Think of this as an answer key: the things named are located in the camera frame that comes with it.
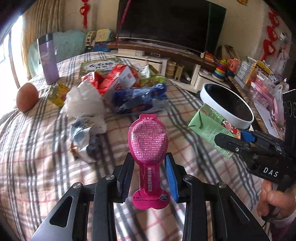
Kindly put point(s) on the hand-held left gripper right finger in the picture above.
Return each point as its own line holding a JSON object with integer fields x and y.
{"x": 171, "y": 178}

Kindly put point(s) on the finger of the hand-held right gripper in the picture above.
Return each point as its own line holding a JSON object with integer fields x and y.
{"x": 231, "y": 143}
{"x": 247, "y": 135}

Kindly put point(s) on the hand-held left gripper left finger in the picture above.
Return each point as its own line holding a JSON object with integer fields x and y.
{"x": 126, "y": 176}

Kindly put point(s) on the green drink carton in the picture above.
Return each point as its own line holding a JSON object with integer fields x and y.
{"x": 208, "y": 125}

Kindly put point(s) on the round white-rimmed trash bin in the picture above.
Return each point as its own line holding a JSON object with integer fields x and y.
{"x": 229, "y": 104}

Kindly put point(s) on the pink spoon-shaped packet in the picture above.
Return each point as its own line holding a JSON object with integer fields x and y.
{"x": 145, "y": 143}

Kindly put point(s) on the red drink carton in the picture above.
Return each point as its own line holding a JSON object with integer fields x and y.
{"x": 120, "y": 81}

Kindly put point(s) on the yellow snack packet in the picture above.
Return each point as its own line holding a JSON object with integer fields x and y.
{"x": 57, "y": 95}

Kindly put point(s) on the person's right forearm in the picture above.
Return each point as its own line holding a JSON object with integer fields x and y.
{"x": 286, "y": 228}

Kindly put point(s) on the person's right hand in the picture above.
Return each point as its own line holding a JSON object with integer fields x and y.
{"x": 277, "y": 201}

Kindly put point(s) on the pink-lidded clear container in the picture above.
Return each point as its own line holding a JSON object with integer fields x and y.
{"x": 270, "y": 97}

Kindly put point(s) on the blue and white crumpled wrapper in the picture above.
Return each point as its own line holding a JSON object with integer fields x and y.
{"x": 83, "y": 139}

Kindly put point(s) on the clear plastic storage box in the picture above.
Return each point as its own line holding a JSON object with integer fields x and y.
{"x": 247, "y": 69}

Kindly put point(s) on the rainbow stacking rings toy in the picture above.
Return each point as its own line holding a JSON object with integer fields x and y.
{"x": 220, "y": 70}

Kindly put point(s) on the pink toy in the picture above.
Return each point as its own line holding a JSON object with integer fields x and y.
{"x": 233, "y": 64}

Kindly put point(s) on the blue plastic wrapper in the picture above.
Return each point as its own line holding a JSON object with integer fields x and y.
{"x": 138, "y": 97}

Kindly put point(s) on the plaid blanket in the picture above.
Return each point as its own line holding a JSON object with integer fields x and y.
{"x": 46, "y": 162}

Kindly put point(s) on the white crumpled plastic bag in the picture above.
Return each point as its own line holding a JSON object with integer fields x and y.
{"x": 83, "y": 102}

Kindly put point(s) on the red toy piano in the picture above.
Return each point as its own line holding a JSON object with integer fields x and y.
{"x": 208, "y": 56}

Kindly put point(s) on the small wooden house model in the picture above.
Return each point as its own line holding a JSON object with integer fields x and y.
{"x": 178, "y": 73}

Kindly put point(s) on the red crumpled wrapper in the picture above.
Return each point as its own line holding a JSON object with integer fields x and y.
{"x": 93, "y": 80}

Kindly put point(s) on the green crumpled wrapper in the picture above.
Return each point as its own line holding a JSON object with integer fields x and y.
{"x": 152, "y": 77}

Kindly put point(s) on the white television cabinet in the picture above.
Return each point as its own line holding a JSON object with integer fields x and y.
{"x": 159, "y": 61}

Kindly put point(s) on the children's picture book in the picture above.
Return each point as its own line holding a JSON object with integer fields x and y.
{"x": 97, "y": 67}

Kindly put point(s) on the brown ball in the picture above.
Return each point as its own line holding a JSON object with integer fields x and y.
{"x": 27, "y": 97}

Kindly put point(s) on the black television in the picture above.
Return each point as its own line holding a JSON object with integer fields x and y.
{"x": 166, "y": 20}

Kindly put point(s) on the yellow toy phone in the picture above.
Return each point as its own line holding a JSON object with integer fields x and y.
{"x": 104, "y": 38}

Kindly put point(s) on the purple box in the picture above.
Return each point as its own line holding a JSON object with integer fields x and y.
{"x": 48, "y": 60}

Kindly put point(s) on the teal furniture cover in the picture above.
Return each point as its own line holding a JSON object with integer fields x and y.
{"x": 69, "y": 41}

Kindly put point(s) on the red hanging knot ornament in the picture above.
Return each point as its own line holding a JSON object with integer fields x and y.
{"x": 84, "y": 11}

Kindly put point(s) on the beige curtain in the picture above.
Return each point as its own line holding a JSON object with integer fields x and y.
{"x": 39, "y": 18}

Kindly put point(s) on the red heart wall decorations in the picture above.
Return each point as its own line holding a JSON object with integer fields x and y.
{"x": 270, "y": 34}

